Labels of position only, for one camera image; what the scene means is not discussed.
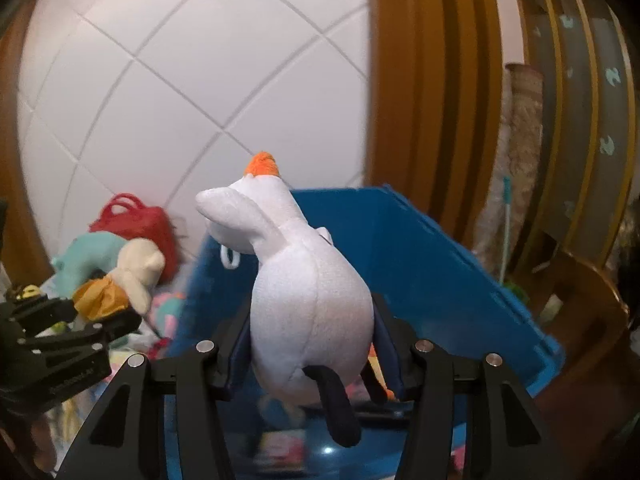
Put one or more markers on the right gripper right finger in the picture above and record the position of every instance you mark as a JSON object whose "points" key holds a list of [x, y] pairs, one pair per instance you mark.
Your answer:
{"points": [[506, 437]]}

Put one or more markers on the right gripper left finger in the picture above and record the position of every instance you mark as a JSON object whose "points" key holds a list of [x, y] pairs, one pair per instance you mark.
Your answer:
{"points": [[124, 436]]}

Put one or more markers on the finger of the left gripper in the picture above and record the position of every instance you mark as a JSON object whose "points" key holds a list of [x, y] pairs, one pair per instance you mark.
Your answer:
{"points": [[102, 332], [32, 316]]}

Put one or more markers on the cream bunny gold dress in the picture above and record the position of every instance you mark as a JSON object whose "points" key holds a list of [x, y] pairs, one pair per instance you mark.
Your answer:
{"points": [[140, 263]]}

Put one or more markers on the white seagull plush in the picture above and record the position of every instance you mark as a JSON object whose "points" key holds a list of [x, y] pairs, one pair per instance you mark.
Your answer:
{"points": [[311, 314]]}

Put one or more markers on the pink flower tissue pack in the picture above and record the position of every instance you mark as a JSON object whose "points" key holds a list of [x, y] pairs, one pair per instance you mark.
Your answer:
{"points": [[281, 451]]}

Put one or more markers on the yellow striped plush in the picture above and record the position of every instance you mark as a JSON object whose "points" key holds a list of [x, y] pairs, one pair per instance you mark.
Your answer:
{"points": [[20, 293]]}

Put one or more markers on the pink pig plush teal body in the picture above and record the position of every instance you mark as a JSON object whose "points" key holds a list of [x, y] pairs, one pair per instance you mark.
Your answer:
{"points": [[165, 312]]}

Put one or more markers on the teal neck pillow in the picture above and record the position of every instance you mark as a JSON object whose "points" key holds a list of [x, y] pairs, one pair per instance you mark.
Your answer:
{"points": [[88, 253]]}

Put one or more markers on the red handbag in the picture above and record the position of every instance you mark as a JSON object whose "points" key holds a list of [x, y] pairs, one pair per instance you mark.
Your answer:
{"points": [[127, 216]]}

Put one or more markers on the wooden chair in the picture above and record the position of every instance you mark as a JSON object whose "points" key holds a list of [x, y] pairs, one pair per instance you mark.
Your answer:
{"points": [[578, 305]]}

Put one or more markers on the blue plastic crate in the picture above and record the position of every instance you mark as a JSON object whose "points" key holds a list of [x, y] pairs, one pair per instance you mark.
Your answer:
{"points": [[426, 278]]}

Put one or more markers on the rolled carpet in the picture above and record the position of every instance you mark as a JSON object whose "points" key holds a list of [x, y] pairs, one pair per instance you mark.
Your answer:
{"points": [[514, 172]]}

